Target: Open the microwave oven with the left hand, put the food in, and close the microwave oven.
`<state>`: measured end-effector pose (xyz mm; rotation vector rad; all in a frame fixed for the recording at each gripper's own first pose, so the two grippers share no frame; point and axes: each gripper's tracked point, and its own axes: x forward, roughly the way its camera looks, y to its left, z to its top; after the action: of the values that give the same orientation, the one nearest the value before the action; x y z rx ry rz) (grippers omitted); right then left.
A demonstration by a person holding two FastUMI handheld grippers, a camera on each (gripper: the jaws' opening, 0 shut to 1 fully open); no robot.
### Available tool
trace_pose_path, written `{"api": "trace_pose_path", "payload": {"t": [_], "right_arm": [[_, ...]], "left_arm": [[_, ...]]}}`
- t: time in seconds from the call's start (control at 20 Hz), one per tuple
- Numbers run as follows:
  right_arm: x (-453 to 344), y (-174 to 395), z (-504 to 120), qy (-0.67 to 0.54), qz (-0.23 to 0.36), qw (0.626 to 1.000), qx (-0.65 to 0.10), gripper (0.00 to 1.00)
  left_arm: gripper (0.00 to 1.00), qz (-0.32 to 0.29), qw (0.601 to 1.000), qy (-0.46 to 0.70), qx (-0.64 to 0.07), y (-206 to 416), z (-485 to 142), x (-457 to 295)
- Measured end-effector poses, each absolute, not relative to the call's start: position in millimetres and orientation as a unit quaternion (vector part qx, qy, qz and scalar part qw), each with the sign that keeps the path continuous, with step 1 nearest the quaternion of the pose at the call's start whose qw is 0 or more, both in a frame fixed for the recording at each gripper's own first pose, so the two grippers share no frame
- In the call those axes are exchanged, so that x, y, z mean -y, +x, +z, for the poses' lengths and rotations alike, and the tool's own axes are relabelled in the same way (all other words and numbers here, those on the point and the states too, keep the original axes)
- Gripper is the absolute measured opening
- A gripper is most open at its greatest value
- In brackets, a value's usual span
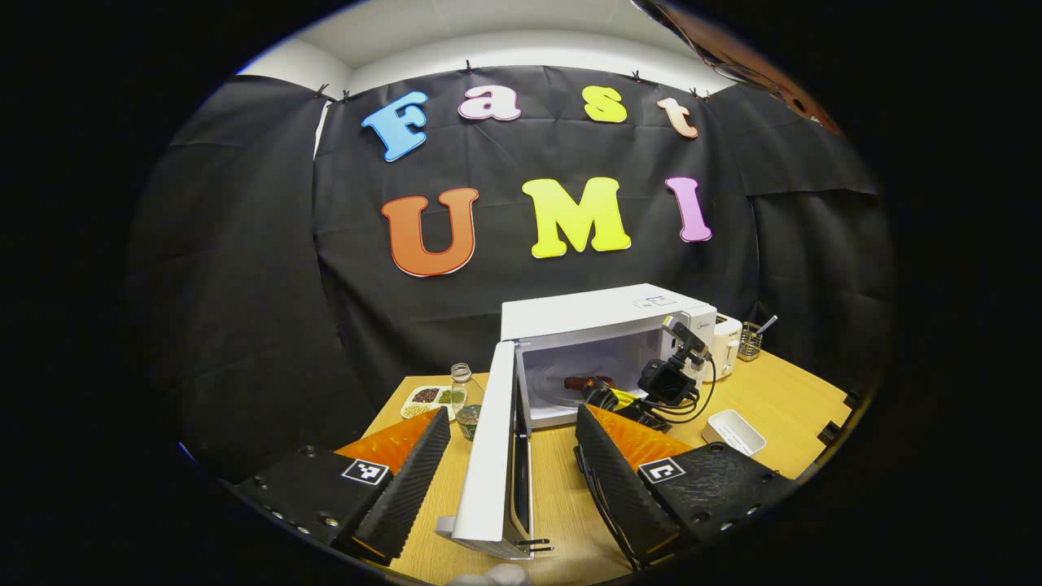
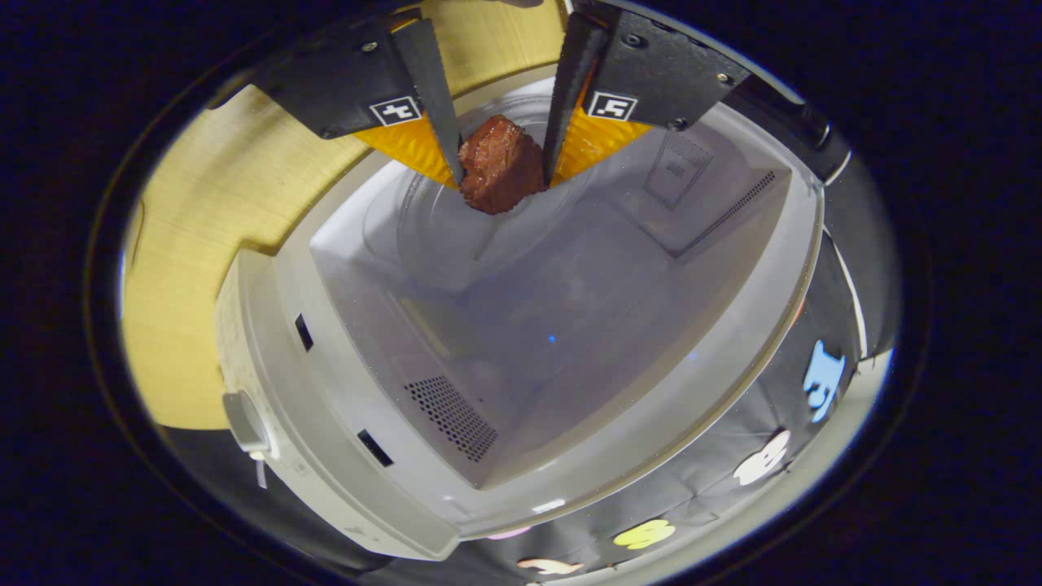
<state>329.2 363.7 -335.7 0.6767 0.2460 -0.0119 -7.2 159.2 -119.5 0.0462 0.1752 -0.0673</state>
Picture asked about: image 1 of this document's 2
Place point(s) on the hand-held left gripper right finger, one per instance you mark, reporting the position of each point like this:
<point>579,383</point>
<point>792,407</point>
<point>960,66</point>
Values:
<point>619,488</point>

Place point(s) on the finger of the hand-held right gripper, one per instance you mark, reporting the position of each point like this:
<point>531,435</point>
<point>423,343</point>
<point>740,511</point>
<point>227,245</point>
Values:
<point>623,399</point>

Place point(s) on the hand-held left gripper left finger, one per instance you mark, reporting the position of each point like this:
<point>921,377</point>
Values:
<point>407,488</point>

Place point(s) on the reddish brown meat piece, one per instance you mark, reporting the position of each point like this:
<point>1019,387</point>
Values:
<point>582,381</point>

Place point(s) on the white microwave oven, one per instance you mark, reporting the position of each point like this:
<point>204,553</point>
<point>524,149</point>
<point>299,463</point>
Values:
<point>586,313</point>

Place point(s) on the white toaster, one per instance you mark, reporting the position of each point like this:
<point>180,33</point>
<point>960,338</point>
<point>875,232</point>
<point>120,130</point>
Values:
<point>727,342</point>

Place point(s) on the small white rectangular tray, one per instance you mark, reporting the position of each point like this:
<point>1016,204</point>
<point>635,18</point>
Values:
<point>733,431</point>

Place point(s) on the clear green label water bottle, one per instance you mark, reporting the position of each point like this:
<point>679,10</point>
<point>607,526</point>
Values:
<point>466,419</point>

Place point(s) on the white divided plate of beans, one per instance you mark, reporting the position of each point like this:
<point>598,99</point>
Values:
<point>425,397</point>

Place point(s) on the metal spoon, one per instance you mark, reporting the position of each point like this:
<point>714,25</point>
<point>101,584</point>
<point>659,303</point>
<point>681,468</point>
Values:
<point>767,324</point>

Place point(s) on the black table edge clamp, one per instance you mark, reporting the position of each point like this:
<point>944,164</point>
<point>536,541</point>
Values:
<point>852,399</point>
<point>830,431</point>

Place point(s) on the black backdrop cloth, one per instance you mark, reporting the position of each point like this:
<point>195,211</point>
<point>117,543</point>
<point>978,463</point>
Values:
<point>366,309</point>

